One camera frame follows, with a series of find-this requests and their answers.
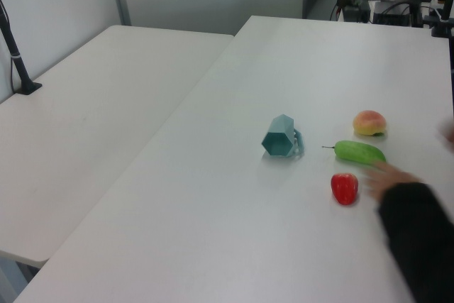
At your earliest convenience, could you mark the black clamp stand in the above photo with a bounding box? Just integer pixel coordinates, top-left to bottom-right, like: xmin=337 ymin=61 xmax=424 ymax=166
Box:
xmin=421 ymin=0 xmax=454 ymax=38

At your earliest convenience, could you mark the teal block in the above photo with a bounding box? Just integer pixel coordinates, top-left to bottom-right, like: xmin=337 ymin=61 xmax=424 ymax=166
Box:
xmin=261 ymin=114 xmax=306 ymax=159

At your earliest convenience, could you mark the green cucumber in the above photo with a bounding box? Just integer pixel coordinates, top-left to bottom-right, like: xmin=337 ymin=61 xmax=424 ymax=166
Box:
xmin=321 ymin=140 xmax=387 ymax=167

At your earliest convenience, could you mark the black electronics box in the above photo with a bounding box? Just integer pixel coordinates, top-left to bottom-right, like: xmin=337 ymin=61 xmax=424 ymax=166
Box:
xmin=371 ymin=0 xmax=423 ymax=28

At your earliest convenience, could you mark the red strawberry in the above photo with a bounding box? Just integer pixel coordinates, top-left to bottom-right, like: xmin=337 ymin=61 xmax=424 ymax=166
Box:
xmin=331 ymin=172 xmax=359 ymax=206

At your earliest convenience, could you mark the peach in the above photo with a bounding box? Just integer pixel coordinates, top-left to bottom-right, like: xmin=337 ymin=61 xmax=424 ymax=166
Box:
xmin=352 ymin=109 xmax=388 ymax=137

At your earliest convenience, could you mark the white side table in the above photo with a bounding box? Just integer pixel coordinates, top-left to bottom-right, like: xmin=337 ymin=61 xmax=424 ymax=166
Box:
xmin=0 ymin=25 xmax=236 ymax=269

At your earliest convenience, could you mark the black camera pole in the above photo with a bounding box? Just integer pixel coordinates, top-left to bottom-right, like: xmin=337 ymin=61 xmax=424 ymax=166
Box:
xmin=0 ymin=0 xmax=43 ymax=96

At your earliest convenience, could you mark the person's hand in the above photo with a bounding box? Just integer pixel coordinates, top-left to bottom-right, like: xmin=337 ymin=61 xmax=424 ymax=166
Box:
xmin=362 ymin=160 xmax=423 ymax=202

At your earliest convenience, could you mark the black sleeved forearm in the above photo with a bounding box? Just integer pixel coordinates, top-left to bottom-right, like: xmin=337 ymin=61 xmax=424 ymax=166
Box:
xmin=377 ymin=182 xmax=454 ymax=303

